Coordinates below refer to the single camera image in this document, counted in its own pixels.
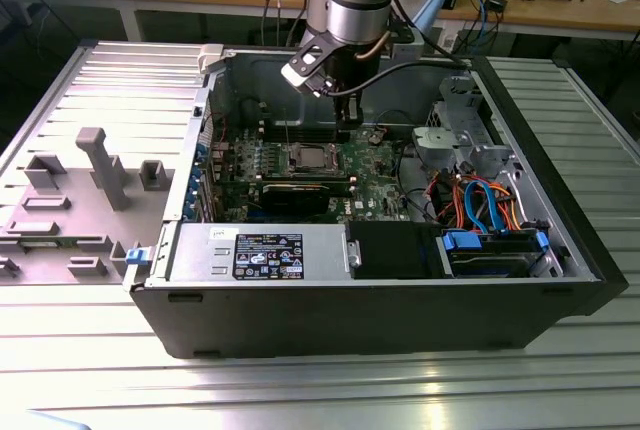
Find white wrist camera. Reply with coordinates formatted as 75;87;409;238
279;47;334;99

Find red data cable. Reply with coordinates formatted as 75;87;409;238
426;171;455;202

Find green motherboard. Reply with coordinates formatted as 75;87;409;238
208;119;419;225

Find silver metal drive cage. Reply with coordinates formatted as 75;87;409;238
410;74;519;174

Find graphics card with black cooler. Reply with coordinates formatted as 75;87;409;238
257;178;334;217

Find beige case latch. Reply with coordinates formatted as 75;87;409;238
196;43;225;75

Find silver topped CPU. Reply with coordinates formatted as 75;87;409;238
298;146;331;168

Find CPU socket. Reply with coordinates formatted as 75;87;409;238
283;141;346;175

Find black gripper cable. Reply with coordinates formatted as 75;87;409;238
344;24;474;99

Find black plastic bay cover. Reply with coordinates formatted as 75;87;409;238
348;222;444;280

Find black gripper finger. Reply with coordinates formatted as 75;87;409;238
337;93;363;144

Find thin black wire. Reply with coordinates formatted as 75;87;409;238
395;137;441;225

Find hard disk in blue carrier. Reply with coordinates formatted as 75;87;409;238
437;228;551;280

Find black open PC case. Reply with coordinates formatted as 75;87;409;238
122;41;630;362

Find gray plastic parts rack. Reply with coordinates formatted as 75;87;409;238
0;126;175;287

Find orange power wire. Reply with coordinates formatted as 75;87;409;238
447;177;524;232

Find silver power supply unit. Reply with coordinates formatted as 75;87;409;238
168;222;351;283

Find metal socket cover frame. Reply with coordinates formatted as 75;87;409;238
285;142;344;174

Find thin metal locking lever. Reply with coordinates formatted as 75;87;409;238
282;105;295;156

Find blue flat data cable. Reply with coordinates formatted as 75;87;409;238
474;178;504;235
462;178;484;231

